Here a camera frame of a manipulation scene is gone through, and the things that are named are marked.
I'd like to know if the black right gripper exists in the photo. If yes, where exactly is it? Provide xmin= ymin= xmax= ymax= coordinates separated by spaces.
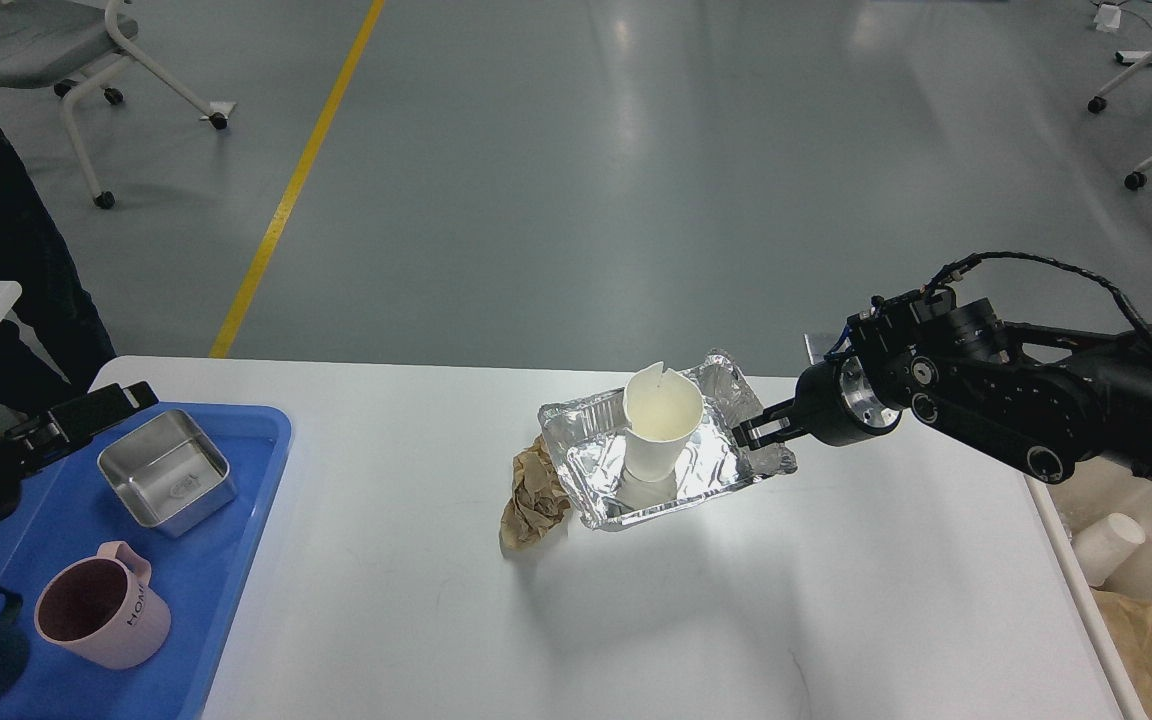
xmin=732 ymin=357 xmax=901 ymax=450

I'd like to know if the white paper cup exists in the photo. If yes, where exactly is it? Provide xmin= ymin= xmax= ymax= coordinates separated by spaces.
xmin=622 ymin=363 xmax=704 ymax=482

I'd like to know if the stainless steel rectangular tin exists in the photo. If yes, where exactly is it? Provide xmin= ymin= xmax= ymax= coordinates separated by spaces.
xmin=97 ymin=409 xmax=238 ymax=539

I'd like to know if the pink HOME mug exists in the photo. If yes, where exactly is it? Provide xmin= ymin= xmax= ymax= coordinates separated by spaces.
xmin=33 ymin=539 xmax=172 ymax=670

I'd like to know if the aluminium foil tray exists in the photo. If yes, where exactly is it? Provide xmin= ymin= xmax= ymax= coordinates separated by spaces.
xmin=538 ymin=348 xmax=797 ymax=532

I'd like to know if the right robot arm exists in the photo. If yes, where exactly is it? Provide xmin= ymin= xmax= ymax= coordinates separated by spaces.
xmin=732 ymin=252 xmax=1152 ymax=484

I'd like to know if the blue plastic tray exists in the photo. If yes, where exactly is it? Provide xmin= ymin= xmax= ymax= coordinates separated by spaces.
xmin=0 ymin=404 xmax=291 ymax=719

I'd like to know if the left floor socket plate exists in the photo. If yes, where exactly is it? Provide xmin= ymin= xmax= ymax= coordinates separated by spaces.
xmin=803 ymin=331 xmax=850 ymax=366

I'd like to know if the person in beige sweater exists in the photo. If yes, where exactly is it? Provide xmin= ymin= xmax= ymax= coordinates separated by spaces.
xmin=0 ymin=128 xmax=116 ymax=415

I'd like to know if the paper cup in bin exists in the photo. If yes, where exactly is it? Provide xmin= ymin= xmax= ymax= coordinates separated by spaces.
xmin=1071 ymin=511 xmax=1149 ymax=588

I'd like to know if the grey office chair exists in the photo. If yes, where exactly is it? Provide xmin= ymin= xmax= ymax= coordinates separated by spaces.
xmin=0 ymin=1 xmax=232 ymax=210

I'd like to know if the white plastic bin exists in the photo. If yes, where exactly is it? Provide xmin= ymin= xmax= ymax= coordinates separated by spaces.
xmin=1026 ymin=460 xmax=1152 ymax=719

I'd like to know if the white chair legs right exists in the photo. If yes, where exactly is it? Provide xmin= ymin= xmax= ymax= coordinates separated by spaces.
xmin=1087 ymin=0 xmax=1152 ymax=192

